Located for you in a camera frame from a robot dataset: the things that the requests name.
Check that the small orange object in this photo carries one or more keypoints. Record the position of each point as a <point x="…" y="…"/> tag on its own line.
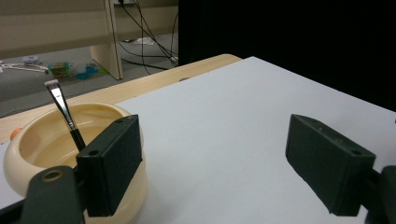
<point x="15" y="133"/>

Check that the white paper scrap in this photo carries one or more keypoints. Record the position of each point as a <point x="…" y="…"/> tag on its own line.
<point x="144" y="40"/>

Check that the beige wooden shelf unit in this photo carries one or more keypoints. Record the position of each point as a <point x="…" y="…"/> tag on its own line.
<point x="56" y="28"/>

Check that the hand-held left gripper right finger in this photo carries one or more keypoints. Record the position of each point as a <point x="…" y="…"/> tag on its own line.
<point x="330" y="165"/>

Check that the colourful plastic packet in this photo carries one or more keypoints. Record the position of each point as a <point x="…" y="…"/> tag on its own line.
<point x="71" y="69"/>

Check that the black brush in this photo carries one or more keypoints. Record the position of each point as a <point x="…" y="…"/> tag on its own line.
<point x="63" y="107"/>

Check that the white table sheet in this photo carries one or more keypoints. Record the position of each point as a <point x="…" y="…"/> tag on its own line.
<point x="218" y="140"/>

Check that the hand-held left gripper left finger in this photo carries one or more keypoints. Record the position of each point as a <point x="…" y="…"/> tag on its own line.
<point x="109" y="165"/>

